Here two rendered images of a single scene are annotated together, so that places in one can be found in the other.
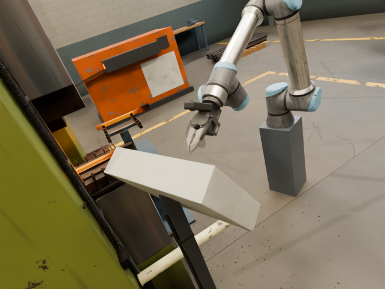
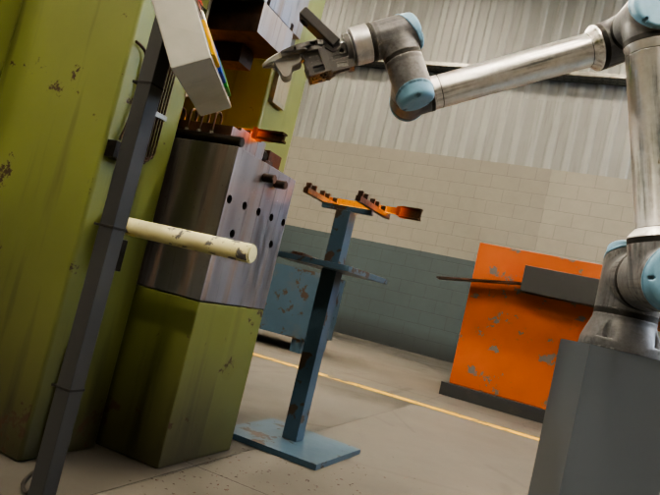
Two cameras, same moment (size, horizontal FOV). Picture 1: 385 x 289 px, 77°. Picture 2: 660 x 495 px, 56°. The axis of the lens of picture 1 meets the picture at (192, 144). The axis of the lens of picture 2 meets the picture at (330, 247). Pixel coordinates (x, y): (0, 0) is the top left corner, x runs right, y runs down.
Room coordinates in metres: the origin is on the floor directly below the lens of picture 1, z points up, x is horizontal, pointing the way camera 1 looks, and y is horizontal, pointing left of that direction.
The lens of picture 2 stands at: (-0.16, -1.15, 0.58)
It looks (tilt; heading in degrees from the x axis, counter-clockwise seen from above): 4 degrees up; 43
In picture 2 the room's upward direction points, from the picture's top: 13 degrees clockwise
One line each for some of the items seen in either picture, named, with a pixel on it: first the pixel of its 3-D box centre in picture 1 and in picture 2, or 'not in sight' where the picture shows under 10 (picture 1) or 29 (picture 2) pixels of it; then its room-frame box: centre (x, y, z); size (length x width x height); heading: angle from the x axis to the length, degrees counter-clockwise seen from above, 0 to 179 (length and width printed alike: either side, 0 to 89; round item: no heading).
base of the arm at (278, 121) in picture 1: (279, 115); (622, 331); (1.51, -0.65, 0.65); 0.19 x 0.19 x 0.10
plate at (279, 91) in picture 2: not in sight; (281, 83); (1.26, 0.59, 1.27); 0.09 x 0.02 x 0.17; 19
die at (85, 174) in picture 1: (72, 186); (192, 136); (0.94, 0.56, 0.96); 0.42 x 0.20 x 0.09; 109
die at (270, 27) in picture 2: (22, 113); (220, 28); (0.94, 0.56, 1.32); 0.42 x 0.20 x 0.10; 109
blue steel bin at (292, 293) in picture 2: not in sight; (266, 301); (3.93, 3.26, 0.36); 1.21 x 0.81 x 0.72; 115
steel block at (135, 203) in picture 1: (97, 221); (179, 219); (0.99, 0.59, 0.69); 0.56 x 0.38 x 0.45; 109
